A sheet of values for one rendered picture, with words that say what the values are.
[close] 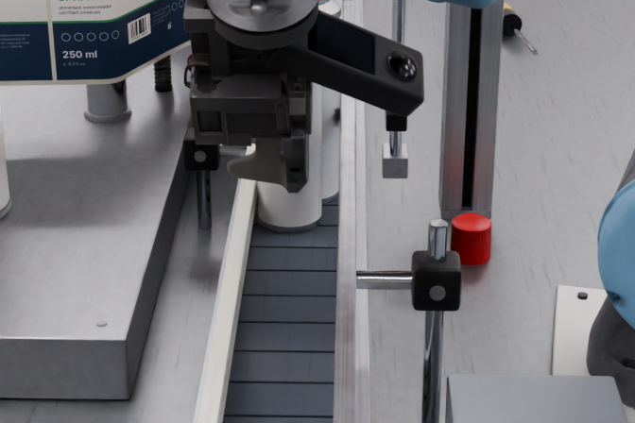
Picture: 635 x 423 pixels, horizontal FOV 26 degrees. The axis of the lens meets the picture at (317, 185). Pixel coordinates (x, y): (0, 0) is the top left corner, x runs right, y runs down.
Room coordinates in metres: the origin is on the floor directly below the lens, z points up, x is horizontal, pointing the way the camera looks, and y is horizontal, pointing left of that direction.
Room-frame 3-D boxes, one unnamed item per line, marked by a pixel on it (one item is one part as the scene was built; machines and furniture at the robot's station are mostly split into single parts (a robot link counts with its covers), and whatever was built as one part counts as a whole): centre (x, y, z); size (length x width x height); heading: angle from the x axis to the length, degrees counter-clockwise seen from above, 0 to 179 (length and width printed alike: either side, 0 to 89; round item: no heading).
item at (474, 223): (1.03, -0.13, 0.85); 0.03 x 0.03 x 0.03
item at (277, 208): (0.99, 0.02, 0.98); 0.05 x 0.05 x 0.20
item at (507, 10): (1.61, -0.24, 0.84); 0.20 x 0.03 x 0.03; 8
